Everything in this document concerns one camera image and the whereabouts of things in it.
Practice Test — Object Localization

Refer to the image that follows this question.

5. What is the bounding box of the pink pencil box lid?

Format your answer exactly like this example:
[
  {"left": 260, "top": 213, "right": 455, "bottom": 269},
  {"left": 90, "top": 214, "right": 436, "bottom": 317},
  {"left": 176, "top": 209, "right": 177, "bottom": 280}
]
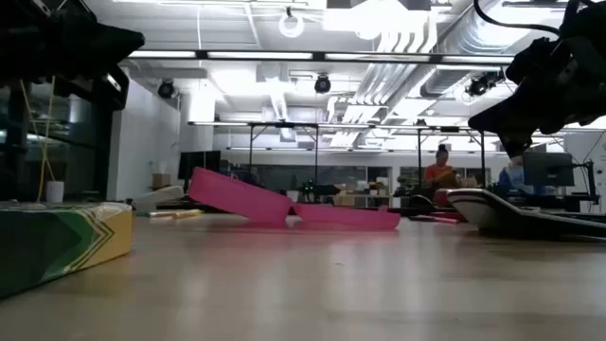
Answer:
[{"left": 292, "top": 203, "right": 402, "bottom": 232}]

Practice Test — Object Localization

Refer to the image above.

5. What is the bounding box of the black partition frame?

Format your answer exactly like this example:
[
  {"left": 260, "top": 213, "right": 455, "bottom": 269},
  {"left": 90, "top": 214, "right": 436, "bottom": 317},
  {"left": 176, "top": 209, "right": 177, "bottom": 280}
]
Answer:
[{"left": 0, "top": 80, "right": 116, "bottom": 203}]

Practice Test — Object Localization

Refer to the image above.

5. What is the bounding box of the green yellow crayon box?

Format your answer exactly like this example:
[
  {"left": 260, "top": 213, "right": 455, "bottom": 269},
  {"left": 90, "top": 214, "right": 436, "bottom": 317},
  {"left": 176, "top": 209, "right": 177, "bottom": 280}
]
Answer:
[{"left": 0, "top": 201, "right": 134, "bottom": 299}]

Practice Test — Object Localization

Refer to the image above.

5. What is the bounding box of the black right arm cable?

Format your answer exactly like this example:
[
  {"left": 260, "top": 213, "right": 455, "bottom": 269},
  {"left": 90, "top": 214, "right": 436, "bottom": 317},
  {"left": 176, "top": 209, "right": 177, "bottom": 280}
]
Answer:
[{"left": 472, "top": 0, "right": 562, "bottom": 37}]

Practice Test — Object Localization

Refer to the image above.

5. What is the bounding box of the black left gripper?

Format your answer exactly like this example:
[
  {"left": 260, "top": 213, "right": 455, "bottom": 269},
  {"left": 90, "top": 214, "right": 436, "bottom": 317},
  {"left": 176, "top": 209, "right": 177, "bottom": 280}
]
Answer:
[{"left": 0, "top": 0, "right": 146, "bottom": 111}]

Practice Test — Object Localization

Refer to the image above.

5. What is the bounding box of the white cup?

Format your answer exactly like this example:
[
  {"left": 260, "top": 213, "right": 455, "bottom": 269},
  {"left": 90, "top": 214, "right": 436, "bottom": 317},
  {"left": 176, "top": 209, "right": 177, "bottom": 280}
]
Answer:
[{"left": 45, "top": 180, "right": 65, "bottom": 205}]

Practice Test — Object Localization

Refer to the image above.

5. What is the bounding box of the pink pen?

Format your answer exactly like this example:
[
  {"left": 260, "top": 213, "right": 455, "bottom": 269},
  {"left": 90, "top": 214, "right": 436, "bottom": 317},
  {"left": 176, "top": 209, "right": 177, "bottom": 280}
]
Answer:
[{"left": 415, "top": 213, "right": 468, "bottom": 224}]

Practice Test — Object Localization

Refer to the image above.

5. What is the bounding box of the distant black robot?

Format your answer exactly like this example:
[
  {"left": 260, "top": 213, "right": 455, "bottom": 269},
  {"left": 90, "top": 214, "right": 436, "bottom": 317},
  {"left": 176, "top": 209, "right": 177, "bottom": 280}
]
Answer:
[{"left": 298, "top": 178, "right": 342, "bottom": 198}]

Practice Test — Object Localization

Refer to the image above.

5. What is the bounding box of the black ceiling spotlight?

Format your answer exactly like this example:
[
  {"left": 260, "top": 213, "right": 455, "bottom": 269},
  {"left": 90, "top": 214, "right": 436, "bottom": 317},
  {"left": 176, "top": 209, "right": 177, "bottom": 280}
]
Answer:
[
  {"left": 466, "top": 70, "right": 503, "bottom": 99},
  {"left": 156, "top": 79, "right": 177, "bottom": 100},
  {"left": 313, "top": 73, "right": 332, "bottom": 95}
]

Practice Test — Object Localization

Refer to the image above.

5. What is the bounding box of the black overhead light bar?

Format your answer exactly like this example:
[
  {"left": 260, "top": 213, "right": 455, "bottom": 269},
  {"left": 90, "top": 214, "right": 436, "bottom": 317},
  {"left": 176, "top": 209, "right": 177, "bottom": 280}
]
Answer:
[{"left": 126, "top": 48, "right": 516, "bottom": 66}]

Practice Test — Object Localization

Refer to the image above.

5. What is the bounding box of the person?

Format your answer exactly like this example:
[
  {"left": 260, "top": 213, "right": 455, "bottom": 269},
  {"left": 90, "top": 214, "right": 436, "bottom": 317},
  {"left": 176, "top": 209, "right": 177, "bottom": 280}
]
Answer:
[
  {"left": 496, "top": 154, "right": 527, "bottom": 194},
  {"left": 423, "top": 143, "right": 459, "bottom": 189}
]

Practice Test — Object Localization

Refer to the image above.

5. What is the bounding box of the white hanging ring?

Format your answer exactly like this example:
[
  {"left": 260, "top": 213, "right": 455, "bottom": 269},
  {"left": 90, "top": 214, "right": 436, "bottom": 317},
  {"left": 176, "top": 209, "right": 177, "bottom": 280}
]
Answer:
[{"left": 277, "top": 7, "right": 305, "bottom": 40}]

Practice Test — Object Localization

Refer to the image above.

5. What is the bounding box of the yellow extension cable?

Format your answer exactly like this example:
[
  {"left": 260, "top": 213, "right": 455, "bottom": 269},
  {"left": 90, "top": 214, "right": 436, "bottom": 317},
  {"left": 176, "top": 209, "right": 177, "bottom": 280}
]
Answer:
[{"left": 19, "top": 75, "right": 57, "bottom": 203}]

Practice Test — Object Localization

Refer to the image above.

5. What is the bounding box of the yellow highlighter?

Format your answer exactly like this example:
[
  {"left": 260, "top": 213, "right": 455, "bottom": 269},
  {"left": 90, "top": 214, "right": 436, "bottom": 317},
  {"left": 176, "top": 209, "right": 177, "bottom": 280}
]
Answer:
[{"left": 148, "top": 208, "right": 205, "bottom": 221}]

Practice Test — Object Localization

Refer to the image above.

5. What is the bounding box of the black background frame rig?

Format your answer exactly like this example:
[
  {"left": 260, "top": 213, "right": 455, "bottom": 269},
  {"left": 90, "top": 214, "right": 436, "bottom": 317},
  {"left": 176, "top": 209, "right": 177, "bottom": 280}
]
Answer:
[{"left": 187, "top": 120, "right": 487, "bottom": 188}]

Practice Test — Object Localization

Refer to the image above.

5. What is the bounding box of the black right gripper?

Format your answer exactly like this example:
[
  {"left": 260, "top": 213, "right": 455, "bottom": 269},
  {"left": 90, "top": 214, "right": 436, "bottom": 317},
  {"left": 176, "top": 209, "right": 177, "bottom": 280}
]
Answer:
[{"left": 468, "top": 36, "right": 606, "bottom": 159}]

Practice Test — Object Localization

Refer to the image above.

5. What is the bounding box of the black computer monitor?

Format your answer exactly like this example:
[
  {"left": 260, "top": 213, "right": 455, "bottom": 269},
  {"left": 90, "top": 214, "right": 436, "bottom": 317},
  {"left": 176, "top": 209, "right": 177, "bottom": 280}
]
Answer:
[
  {"left": 177, "top": 150, "right": 223, "bottom": 181},
  {"left": 522, "top": 151, "right": 576, "bottom": 188}
]

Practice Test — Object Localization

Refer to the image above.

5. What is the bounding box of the grey desk calculator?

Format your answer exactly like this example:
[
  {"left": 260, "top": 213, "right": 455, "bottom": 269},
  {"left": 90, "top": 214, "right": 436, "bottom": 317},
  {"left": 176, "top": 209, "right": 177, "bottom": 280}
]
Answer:
[{"left": 446, "top": 188, "right": 606, "bottom": 240}]

